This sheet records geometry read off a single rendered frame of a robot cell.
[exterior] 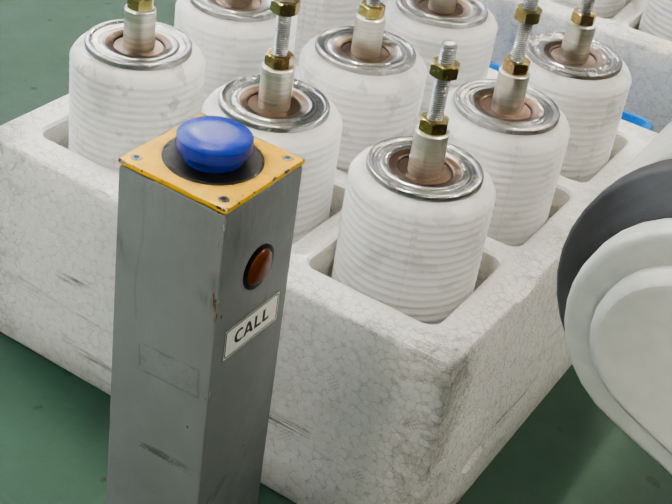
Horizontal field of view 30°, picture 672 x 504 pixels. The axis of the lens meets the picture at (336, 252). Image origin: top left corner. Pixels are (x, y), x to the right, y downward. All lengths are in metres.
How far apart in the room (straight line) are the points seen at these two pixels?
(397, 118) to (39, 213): 0.27
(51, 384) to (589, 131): 0.45
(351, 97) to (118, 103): 0.17
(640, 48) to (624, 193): 0.70
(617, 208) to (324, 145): 0.32
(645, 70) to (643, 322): 0.74
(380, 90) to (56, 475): 0.36
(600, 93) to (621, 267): 0.45
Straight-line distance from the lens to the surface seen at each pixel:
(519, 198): 0.88
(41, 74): 1.41
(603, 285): 0.54
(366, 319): 0.78
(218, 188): 0.63
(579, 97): 0.96
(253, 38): 0.96
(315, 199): 0.85
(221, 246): 0.63
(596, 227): 0.55
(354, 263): 0.81
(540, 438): 1.00
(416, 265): 0.78
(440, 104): 0.77
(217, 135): 0.65
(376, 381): 0.80
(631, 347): 0.54
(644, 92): 1.26
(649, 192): 0.54
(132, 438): 0.76
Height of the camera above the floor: 0.65
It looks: 34 degrees down
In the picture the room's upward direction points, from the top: 9 degrees clockwise
